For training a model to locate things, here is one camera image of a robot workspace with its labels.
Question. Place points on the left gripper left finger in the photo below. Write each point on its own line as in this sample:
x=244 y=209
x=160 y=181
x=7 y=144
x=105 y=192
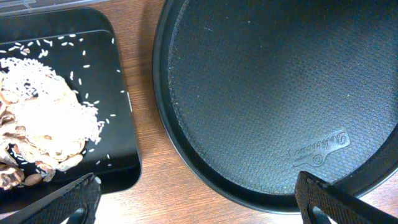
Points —
x=77 y=202

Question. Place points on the black rectangular tray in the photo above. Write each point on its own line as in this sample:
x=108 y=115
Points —
x=80 y=45

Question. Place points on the peanut shells and rice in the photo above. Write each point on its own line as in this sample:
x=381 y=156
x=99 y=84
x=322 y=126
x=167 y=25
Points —
x=44 y=127

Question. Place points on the clear plastic bin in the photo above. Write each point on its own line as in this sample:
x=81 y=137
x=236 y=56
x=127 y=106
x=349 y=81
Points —
x=18 y=7

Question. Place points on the round black serving tray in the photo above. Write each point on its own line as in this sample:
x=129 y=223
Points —
x=251 y=93

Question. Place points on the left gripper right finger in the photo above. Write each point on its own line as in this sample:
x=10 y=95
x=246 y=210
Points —
x=321 y=202

